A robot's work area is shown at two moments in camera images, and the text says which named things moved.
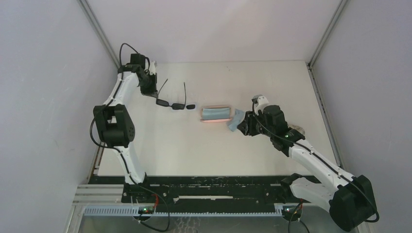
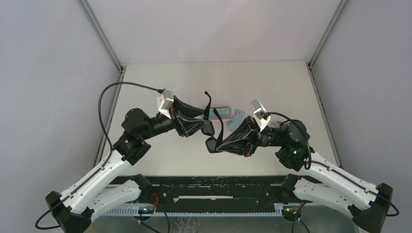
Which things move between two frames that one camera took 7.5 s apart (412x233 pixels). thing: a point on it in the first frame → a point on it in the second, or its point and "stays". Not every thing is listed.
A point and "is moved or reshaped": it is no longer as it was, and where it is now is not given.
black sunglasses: [174, 106] is moved or reshaped
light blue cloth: [216, 112] stays
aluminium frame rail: [107, 200] stays
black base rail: [210, 192] stays
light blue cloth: [235, 120] stays
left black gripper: [149, 89] → [179, 121]
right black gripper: [246, 123] → [251, 138]
